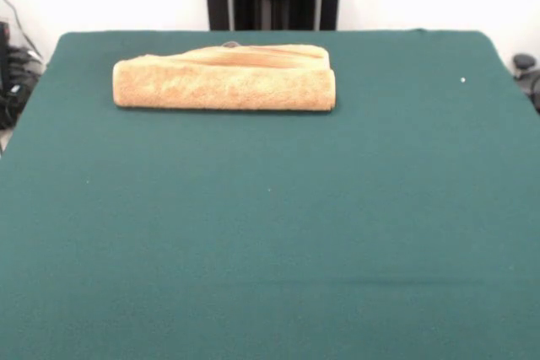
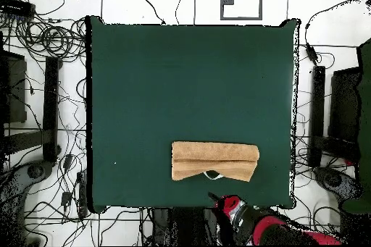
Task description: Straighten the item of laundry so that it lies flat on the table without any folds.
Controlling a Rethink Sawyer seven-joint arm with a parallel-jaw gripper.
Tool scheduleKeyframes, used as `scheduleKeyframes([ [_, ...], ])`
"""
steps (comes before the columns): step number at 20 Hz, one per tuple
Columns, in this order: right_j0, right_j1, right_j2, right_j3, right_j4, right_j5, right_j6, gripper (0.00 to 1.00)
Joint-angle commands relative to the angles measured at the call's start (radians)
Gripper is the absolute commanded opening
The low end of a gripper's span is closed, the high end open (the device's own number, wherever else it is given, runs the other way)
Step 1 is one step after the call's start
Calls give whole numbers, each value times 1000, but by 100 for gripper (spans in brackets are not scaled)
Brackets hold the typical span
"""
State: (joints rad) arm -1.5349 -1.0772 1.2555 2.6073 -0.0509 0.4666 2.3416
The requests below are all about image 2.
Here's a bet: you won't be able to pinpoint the dark green table cloth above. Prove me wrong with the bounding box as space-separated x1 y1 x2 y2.
86 15 301 214

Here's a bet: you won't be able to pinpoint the dark grey stand base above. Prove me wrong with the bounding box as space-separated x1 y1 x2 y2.
0 160 54 210
314 166 363 201

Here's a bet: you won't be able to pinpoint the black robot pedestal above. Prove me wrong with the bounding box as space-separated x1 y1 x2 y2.
151 207 220 246

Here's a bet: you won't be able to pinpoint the black power adapter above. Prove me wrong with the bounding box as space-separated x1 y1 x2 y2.
62 154 74 171
60 191 72 209
305 42 320 65

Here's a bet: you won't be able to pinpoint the black box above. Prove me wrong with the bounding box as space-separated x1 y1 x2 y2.
328 67 362 143
0 49 28 124

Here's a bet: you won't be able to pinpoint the tan terry towel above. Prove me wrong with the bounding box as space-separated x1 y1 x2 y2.
171 141 261 183

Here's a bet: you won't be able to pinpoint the black stand leg frame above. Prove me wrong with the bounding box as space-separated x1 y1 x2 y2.
0 56 62 163
307 65 362 168

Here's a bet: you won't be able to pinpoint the coiled black cables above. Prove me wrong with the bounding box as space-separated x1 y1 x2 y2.
14 16 88 59

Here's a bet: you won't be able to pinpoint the black cable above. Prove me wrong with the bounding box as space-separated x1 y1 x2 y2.
133 0 167 25

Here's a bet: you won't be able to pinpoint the black power strip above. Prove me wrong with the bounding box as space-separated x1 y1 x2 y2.
76 171 89 217
0 0 36 18

